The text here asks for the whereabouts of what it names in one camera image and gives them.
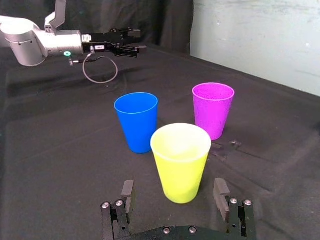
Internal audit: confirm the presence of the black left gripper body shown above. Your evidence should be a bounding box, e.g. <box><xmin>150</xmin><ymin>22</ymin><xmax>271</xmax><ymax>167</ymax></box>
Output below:
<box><xmin>81</xmin><ymin>28</ymin><xmax>124</xmax><ymax>55</ymax></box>

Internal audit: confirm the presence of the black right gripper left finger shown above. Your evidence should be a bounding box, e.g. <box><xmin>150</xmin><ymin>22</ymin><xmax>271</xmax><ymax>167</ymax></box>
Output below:
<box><xmin>100</xmin><ymin>179</ymin><xmax>137</xmax><ymax>240</ymax></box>

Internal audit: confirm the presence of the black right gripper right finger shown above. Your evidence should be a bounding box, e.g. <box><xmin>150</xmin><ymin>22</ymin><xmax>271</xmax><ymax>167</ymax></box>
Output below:
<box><xmin>213</xmin><ymin>177</ymin><xmax>257</xmax><ymax>238</ymax></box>

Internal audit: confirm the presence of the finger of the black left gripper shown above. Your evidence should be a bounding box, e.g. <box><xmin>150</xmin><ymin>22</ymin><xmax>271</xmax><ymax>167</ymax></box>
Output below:
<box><xmin>112</xmin><ymin>42</ymin><xmax>148</xmax><ymax>59</ymax></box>
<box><xmin>120</xmin><ymin>28</ymin><xmax>142</xmax><ymax>41</ymax></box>

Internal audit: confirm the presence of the black hanging backdrop cloth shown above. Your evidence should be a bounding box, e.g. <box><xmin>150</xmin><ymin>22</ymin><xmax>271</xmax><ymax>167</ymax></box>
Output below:
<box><xmin>0</xmin><ymin>0</ymin><xmax>195</xmax><ymax>55</ymax></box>

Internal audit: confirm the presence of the yellow plastic cup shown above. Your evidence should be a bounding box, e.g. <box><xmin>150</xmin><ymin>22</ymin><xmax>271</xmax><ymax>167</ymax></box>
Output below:
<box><xmin>150</xmin><ymin>122</ymin><xmax>212</xmax><ymax>205</ymax></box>

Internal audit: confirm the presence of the blue plastic cup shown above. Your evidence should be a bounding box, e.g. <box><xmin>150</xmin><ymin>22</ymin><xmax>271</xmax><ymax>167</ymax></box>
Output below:
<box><xmin>113</xmin><ymin>92</ymin><xmax>159</xmax><ymax>155</ymax></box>

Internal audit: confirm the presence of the black table cloth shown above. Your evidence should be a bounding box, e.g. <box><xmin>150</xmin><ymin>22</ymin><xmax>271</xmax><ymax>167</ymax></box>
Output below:
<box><xmin>0</xmin><ymin>42</ymin><xmax>320</xmax><ymax>240</ymax></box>

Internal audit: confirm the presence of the magenta plastic cup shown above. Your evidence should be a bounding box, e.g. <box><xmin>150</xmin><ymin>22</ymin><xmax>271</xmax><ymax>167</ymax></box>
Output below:
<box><xmin>191</xmin><ymin>82</ymin><xmax>236</xmax><ymax>141</ymax></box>

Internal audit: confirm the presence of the thin dark looped cable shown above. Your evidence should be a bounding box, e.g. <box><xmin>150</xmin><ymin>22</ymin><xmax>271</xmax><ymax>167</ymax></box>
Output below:
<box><xmin>68</xmin><ymin>46</ymin><xmax>119</xmax><ymax>85</ymax></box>

